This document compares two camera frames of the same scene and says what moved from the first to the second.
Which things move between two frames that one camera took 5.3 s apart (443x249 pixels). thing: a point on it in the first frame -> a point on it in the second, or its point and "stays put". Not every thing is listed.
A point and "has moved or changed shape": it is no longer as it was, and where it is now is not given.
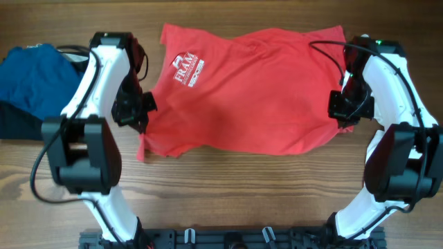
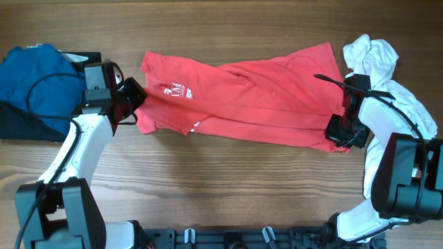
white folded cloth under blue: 70,56 stays put
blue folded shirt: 38,79 stays put
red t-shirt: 264,93 has moved or changed shape
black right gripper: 344,117 -> 331,134
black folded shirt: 16,124 stays put
